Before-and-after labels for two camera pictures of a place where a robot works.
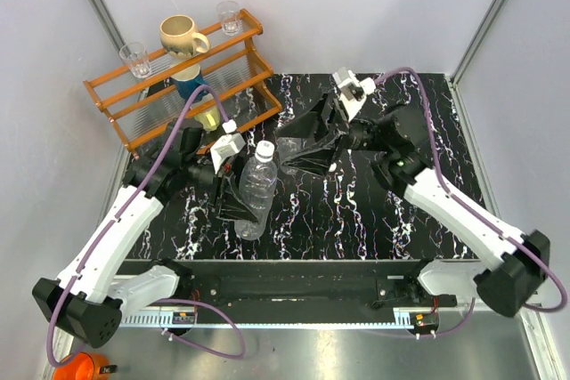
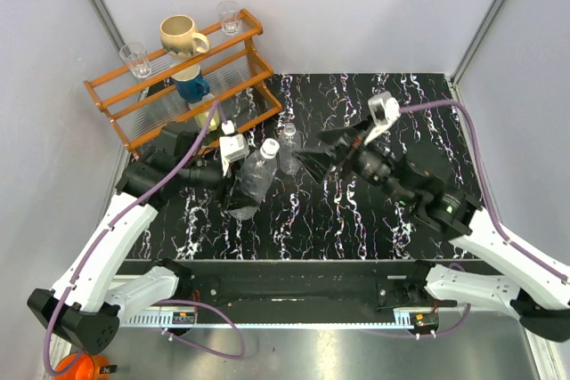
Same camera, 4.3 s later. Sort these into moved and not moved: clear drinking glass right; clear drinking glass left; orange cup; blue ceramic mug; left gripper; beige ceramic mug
Moved: left gripper
Not moved: clear drinking glass right; blue ceramic mug; beige ceramic mug; orange cup; clear drinking glass left
